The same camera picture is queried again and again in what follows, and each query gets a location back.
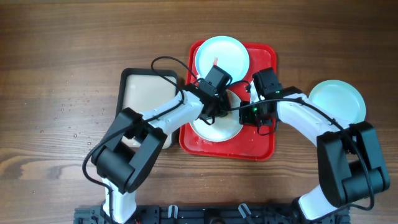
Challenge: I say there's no red plastic tray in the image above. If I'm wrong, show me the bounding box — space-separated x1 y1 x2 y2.
179 42 277 161

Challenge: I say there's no small light blue plate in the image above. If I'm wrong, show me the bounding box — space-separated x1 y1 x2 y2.
194 36 250 84

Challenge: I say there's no white plate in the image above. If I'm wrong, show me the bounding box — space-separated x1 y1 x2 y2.
188 88 244 143

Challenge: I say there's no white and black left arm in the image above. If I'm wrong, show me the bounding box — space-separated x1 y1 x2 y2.
88 65 233 223

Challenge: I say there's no black rectangular water tray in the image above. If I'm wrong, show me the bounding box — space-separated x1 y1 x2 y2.
114 67 179 150

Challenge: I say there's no large light blue plate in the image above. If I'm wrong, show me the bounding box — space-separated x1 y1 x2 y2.
309 80 366 123

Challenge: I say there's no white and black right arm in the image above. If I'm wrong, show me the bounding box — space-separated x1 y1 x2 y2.
239 68 390 223

